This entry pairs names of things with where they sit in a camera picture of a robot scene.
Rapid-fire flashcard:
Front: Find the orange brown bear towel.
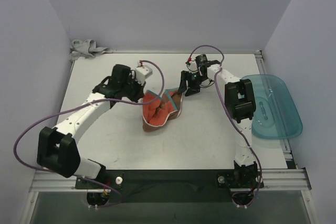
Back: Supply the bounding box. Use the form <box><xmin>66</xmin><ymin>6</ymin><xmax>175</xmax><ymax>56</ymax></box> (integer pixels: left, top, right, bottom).
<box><xmin>142</xmin><ymin>88</ymin><xmax>183</xmax><ymax>132</ymax></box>

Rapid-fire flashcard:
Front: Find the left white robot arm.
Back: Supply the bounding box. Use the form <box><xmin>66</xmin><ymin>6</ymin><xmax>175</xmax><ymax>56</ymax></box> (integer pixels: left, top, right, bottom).
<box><xmin>37</xmin><ymin>64</ymin><xmax>152</xmax><ymax>188</ymax></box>

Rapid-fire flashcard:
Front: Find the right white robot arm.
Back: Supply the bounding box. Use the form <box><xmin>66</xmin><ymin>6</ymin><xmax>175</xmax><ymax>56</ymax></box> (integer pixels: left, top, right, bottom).
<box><xmin>178</xmin><ymin>54</ymin><xmax>262</xmax><ymax>190</ymax></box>

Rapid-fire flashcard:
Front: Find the grey crumpled towel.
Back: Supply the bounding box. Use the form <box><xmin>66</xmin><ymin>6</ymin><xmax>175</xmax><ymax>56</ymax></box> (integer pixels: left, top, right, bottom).
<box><xmin>69</xmin><ymin>39</ymin><xmax>113</xmax><ymax>61</ymax></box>

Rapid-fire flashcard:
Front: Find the teal plastic tray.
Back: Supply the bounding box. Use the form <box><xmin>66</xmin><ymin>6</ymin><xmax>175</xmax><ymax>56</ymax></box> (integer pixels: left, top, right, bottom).
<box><xmin>243</xmin><ymin>74</ymin><xmax>303</xmax><ymax>140</ymax></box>

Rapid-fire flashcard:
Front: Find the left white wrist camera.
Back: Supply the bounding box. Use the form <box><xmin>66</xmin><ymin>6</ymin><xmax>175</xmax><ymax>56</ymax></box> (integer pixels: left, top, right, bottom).
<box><xmin>134</xmin><ymin>65</ymin><xmax>153</xmax><ymax>84</ymax></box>

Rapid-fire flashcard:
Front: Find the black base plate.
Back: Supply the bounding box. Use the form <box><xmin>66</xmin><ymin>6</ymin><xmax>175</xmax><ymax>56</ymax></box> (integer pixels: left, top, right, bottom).
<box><xmin>85</xmin><ymin>170</ymin><xmax>257</xmax><ymax>207</ymax></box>

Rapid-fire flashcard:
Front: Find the aluminium front frame rail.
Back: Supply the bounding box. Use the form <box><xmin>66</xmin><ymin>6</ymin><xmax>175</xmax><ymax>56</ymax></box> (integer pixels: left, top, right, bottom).
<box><xmin>30</xmin><ymin>169</ymin><xmax>312</xmax><ymax>192</ymax></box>

